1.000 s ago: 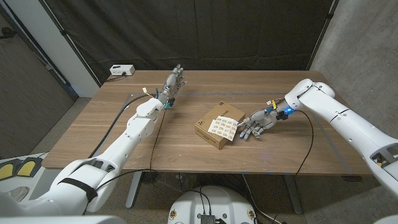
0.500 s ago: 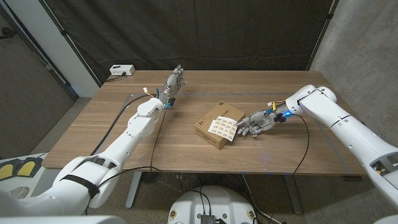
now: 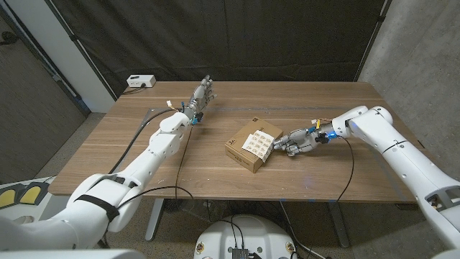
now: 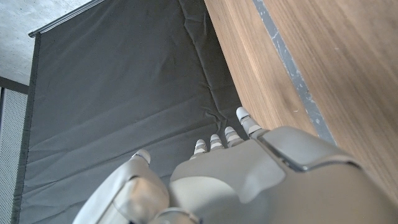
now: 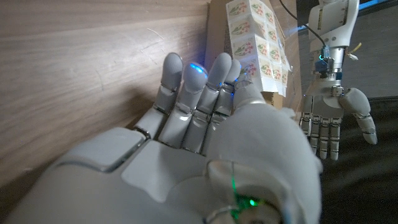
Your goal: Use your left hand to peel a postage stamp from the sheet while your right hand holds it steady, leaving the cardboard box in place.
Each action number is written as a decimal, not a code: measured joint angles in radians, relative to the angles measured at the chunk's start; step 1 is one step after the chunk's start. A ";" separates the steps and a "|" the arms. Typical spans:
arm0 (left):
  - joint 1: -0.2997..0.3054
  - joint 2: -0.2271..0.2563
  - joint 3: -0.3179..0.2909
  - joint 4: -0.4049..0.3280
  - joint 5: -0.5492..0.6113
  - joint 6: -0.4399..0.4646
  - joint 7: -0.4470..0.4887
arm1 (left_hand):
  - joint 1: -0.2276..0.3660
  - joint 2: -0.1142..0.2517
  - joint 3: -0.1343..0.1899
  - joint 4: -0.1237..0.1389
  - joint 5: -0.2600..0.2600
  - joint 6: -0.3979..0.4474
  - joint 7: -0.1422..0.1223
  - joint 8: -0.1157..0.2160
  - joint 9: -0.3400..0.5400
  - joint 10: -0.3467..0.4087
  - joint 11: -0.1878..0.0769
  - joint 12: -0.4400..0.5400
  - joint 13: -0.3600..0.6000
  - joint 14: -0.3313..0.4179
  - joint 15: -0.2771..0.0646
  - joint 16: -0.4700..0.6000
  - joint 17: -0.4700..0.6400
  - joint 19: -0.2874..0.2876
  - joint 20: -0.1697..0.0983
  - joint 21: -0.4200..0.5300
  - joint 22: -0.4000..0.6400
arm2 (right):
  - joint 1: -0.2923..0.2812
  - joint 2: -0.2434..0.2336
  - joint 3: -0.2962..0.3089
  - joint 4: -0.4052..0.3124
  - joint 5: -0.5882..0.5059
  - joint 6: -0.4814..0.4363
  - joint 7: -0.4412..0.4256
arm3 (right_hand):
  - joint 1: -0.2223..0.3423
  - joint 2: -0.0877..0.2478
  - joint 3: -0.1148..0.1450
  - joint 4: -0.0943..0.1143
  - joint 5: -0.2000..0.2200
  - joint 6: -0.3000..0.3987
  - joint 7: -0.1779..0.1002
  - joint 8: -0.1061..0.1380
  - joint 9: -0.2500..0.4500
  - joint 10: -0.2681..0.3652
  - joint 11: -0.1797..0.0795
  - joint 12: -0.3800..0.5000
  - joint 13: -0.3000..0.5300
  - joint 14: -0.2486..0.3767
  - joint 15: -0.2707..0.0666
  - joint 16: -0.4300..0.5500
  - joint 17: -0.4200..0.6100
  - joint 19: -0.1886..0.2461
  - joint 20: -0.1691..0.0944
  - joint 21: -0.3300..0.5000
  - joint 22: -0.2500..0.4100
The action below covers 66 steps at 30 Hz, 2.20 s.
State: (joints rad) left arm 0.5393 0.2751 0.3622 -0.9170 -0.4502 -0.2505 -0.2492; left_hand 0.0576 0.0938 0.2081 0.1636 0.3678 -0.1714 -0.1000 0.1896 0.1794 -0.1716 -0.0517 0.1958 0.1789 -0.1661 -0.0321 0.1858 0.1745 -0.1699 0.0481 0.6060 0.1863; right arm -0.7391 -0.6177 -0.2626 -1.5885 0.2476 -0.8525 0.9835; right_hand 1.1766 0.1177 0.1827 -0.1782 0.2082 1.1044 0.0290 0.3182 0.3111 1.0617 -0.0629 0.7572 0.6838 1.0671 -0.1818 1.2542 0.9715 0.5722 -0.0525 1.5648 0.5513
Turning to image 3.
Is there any black backdrop curtain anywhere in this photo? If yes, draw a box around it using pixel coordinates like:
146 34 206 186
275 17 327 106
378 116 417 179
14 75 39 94
50 0 387 97

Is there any black backdrop stand pole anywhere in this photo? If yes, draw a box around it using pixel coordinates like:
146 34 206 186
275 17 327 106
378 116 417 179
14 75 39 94
354 0 393 82
45 0 119 101

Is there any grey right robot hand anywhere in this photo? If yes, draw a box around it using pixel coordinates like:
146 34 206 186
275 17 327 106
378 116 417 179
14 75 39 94
272 120 339 158

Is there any brown cardboard box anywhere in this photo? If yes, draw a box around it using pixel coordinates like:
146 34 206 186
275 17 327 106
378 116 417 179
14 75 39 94
224 117 284 174

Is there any white robot torso base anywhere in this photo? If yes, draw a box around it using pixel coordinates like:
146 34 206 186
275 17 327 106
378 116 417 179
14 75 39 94
193 214 298 259

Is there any postage stamp sheet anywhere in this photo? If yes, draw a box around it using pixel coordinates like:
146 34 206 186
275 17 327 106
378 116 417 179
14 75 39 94
241 129 275 163

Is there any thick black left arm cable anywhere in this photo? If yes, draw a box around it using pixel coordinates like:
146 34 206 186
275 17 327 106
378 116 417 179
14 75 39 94
109 107 180 175

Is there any grey table leg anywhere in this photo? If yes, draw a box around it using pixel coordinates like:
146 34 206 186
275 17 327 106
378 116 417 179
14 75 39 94
326 201 350 248
145 198 165 241

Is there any black power strip cord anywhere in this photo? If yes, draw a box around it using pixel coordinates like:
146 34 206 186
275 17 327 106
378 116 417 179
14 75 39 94
121 83 147 96

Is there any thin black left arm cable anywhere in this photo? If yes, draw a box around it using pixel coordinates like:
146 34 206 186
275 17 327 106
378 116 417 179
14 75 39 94
116 123 196 209

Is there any yellow black foot pedal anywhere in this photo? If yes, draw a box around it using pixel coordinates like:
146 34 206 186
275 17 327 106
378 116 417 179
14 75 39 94
17 182 50 206
0 186 19 209

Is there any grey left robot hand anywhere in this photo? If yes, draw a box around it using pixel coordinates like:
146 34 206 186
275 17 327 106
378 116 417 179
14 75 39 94
181 74 218 126

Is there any white power strip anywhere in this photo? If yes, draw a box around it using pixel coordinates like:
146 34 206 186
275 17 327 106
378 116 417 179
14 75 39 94
126 74 157 88

